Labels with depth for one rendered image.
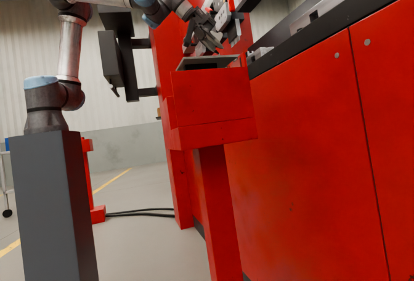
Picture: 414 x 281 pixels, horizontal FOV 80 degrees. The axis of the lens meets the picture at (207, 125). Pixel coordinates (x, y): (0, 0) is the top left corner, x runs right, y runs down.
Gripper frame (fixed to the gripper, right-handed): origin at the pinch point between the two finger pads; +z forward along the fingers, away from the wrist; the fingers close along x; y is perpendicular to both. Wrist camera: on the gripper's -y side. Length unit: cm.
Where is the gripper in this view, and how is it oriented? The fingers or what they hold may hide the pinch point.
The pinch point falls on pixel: (217, 50)
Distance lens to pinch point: 116.8
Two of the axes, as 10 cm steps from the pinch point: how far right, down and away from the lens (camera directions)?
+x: -2.9, 0.8, 9.5
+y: 6.3, -7.4, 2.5
